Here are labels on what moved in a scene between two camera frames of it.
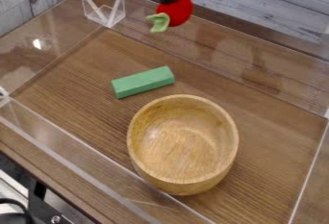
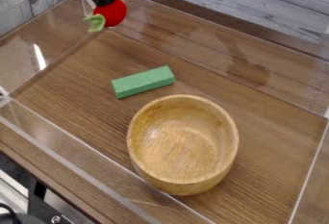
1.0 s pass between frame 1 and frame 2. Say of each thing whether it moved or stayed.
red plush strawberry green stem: moved
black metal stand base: stayed
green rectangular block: stayed
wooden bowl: stayed
